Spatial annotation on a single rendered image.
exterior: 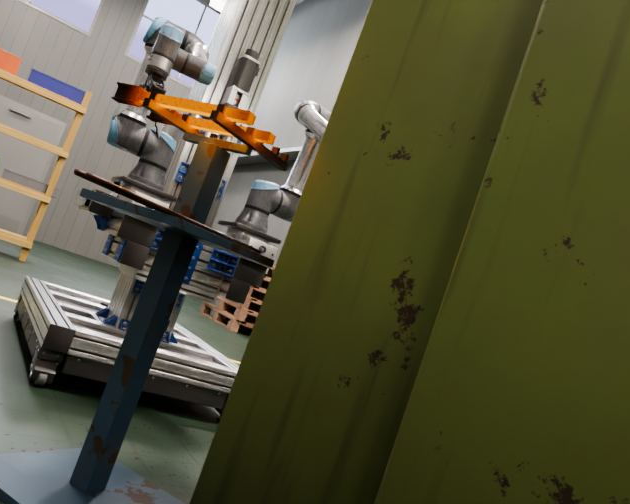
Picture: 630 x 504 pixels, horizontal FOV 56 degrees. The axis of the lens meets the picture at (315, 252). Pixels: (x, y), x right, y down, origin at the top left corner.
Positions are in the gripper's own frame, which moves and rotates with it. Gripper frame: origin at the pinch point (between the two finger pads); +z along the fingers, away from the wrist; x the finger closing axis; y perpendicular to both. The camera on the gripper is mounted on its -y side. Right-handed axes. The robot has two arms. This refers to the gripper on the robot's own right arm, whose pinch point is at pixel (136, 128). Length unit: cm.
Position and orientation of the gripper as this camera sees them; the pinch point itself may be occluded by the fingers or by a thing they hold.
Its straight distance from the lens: 198.9
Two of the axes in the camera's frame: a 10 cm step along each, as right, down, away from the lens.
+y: -4.9, -1.0, 8.7
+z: -3.4, 9.4, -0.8
